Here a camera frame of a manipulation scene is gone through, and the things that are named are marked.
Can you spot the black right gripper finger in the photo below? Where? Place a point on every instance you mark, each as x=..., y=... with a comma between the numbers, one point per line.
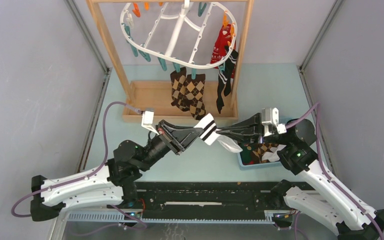
x=245, y=139
x=249, y=127

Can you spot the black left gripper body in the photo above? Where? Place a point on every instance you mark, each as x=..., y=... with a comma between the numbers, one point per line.
x=165, y=137

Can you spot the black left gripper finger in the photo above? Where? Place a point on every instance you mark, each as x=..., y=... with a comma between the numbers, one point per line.
x=177, y=130
x=182, y=139

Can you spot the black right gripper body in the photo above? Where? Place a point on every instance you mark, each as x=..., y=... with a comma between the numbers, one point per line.
x=272, y=138

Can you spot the white sock with black stripes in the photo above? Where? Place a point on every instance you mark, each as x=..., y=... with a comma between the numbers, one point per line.
x=210, y=135

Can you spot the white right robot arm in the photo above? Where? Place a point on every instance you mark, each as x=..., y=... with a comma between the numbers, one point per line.
x=345, y=214

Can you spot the wooden hanger stand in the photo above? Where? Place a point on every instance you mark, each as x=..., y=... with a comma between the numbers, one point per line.
x=147, y=86

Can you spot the white oval clip hanger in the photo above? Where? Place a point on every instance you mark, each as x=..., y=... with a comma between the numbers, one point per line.
x=174, y=33

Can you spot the white sock in basket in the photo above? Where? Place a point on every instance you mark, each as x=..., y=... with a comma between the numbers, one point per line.
x=271, y=154

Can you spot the light blue plastic basket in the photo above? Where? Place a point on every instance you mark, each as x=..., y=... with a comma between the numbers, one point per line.
x=256, y=166

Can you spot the brown argyle sock right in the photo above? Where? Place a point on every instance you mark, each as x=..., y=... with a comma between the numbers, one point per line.
x=194, y=92

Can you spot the brown argyle sock left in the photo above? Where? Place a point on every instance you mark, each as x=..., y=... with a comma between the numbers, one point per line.
x=178, y=89

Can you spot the red patterned sock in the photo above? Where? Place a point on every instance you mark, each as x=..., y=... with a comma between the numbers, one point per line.
x=224, y=39

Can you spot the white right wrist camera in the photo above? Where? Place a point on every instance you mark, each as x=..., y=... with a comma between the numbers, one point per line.
x=281, y=126

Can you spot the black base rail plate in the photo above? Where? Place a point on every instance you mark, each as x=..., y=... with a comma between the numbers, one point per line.
x=208, y=201

